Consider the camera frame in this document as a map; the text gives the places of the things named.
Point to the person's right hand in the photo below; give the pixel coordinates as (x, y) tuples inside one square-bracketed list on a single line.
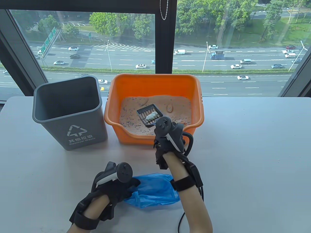
[(161, 148)]

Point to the person's left hand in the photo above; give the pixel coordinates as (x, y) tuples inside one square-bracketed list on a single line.
[(116, 191)]

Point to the black hand controller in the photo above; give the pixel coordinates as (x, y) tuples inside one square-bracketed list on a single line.
[(124, 171), (162, 125)]

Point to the pale cat litter clump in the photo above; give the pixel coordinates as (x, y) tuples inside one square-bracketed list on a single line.
[(181, 120), (169, 108), (143, 101), (151, 116)]

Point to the sandy cat litter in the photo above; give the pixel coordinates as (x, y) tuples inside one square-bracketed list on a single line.
[(132, 126)]

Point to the blue plastic bag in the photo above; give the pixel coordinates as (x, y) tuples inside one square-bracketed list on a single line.
[(155, 191)]

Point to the black slotted litter scoop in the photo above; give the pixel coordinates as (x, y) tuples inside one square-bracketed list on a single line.
[(139, 111)]

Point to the person's right forearm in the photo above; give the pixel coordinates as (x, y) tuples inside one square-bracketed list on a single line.
[(192, 206)]

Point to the orange plastic litter box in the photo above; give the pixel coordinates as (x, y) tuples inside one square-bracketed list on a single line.
[(150, 85)]

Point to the grey plastic trash bin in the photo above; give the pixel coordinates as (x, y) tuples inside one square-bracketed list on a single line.
[(80, 126)]

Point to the black window frame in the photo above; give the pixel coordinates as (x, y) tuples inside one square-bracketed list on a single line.
[(165, 48)]

